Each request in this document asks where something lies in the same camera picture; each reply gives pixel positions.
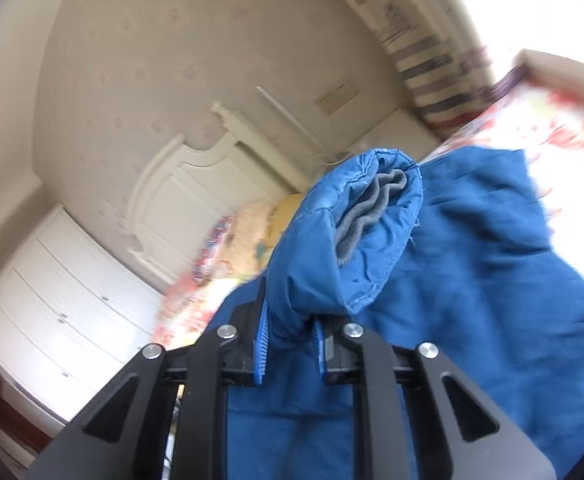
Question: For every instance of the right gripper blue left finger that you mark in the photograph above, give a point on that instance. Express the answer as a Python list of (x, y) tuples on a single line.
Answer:
[(261, 343)]

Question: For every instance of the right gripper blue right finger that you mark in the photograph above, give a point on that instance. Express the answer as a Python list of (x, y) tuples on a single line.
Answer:
[(324, 342)]

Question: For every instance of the blue quilted puffer jacket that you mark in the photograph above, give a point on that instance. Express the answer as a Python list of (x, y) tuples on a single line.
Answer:
[(455, 251)]

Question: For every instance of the peach floral pillow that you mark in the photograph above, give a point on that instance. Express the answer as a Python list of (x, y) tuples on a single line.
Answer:
[(242, 253)]

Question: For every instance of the purple patterned pillow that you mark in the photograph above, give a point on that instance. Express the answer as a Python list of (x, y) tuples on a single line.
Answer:
[(206, 263)]

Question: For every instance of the yellow pillow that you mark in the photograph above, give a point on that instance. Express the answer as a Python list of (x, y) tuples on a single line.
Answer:
[(280, 218)]

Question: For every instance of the white wooden headboard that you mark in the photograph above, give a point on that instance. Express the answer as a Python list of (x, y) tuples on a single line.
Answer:
[(183, 192)]

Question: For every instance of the white wardrobe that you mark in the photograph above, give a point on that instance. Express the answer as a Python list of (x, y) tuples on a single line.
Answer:
[(71, 316)]

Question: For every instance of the white bedside table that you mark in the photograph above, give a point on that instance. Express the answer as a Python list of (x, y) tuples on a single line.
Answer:
[(399, 130)]

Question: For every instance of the patterned curtain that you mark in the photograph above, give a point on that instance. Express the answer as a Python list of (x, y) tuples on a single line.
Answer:
[(436, 51)]

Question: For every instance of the floral bed quilt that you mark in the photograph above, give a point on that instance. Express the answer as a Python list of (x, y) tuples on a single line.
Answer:
[(546, 124)]

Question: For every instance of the beige window sill ledge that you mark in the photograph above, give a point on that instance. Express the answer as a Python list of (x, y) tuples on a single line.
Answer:
[(554, 70)]

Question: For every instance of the wall power socket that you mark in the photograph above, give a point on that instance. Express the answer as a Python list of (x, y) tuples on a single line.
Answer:
[(337, 96)]

